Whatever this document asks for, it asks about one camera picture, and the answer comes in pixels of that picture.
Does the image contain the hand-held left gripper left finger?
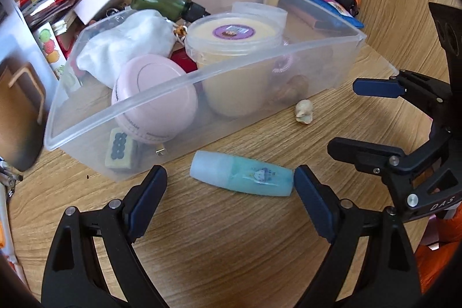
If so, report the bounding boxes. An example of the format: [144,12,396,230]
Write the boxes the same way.
[41,165,170,308]

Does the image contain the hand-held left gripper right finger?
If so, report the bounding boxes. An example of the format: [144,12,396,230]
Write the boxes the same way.
[293,165,424,308]

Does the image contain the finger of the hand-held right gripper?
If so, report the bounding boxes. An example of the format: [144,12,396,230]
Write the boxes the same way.
[353,70,452,130]
[327,137,437,193]

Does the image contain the mahjong tile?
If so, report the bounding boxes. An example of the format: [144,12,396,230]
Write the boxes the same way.
[105,128,139,170]

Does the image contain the light blue bottle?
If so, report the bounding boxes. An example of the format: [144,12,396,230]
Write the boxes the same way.
[190,150,294,197]

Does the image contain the clear plastic bin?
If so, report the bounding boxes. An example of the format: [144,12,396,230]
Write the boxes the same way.
[43,0,368,182]

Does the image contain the cream tub with purple label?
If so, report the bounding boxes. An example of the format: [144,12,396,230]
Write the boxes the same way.
[185,13,284,117]

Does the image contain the red felt pouch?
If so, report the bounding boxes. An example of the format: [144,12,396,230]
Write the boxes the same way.
[169,50,198,74]

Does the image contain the white cloth bag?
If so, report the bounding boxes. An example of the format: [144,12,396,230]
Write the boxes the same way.
[76,9,176,89]

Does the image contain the wooden desktop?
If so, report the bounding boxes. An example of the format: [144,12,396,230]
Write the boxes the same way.
[5,0,459,308]

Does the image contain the pale seashell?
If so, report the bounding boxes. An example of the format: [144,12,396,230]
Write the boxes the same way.
[295,100,314,124]

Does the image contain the brown seashell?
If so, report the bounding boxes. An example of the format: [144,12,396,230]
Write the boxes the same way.
[278,74,309,103]

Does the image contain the colourful blue pencil case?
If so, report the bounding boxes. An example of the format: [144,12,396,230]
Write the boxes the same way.
[282,0,364,29]

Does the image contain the person's orange clothing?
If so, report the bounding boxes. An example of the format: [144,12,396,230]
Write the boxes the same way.
[413,207,462,298]

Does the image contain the pink round jar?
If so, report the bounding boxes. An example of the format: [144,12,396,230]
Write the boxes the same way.
[111,54,199,144]

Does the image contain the translucent plastic container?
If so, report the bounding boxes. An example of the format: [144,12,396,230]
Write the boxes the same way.
[231,1,288,27]

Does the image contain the small metal tool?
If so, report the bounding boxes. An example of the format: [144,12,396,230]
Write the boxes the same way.
[0,156,24,193]

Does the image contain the gold foil wrappers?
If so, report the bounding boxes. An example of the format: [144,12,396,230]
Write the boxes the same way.
[172,24,190,42]

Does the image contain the fruit print booklet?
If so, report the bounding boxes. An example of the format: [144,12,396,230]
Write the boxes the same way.
[36,21,69,81]

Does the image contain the silver stand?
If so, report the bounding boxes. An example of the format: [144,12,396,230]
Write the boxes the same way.
[0,0,60,85]

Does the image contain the stack of books and cards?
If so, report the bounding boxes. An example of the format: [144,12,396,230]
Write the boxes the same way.
[16,0,87,59]

